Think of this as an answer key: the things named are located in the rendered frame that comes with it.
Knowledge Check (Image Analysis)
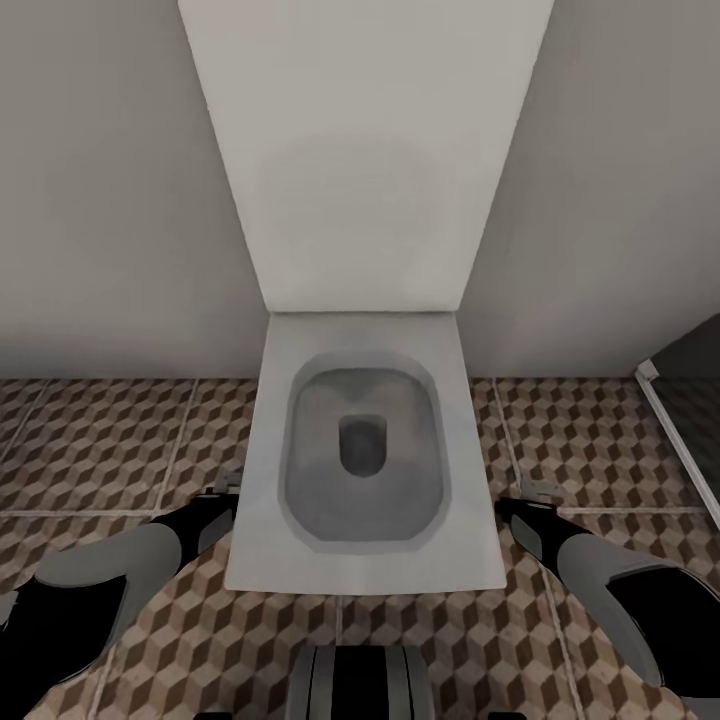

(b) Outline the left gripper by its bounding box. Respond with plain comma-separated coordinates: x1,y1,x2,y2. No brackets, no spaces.
220,493,240,520

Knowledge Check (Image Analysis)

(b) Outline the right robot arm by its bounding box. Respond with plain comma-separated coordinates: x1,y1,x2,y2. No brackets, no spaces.
495,479,720,720

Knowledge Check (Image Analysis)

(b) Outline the robot trunk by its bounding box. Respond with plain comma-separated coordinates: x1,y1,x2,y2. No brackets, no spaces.
285,646,435,720

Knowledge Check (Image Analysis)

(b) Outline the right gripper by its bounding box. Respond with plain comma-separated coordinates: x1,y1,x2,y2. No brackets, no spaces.
495,497,529,524

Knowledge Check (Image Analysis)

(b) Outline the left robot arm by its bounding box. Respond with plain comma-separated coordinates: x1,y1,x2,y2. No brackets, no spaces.
0,472,243,720

